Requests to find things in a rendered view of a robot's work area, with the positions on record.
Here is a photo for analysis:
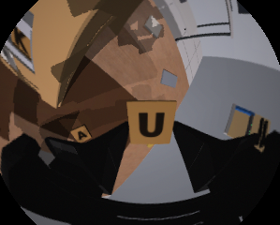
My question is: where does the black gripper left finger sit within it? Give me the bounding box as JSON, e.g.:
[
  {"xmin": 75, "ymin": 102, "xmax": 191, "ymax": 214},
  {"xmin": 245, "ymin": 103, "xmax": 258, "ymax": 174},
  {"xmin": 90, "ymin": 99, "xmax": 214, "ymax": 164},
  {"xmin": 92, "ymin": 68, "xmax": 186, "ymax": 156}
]
[{"xmin": 45, "ymin": 121, "xmax": 129, "ymax": 195}]

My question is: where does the tan wooden board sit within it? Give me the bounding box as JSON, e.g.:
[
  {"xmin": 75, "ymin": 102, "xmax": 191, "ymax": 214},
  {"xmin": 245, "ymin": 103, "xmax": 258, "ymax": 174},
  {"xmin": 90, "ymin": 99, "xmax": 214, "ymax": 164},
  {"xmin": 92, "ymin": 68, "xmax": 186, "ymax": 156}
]
[{"xmin": 1, "ymin": 0, "xmax": 143, "ymax": 109}]

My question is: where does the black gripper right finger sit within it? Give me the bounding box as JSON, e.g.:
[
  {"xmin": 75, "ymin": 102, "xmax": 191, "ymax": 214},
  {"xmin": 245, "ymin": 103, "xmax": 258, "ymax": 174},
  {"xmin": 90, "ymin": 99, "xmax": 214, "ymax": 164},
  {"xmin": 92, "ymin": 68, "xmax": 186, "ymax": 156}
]
[{"xmin": 172, "ymin": 120, "xmax": 259, "ymax": 194}]

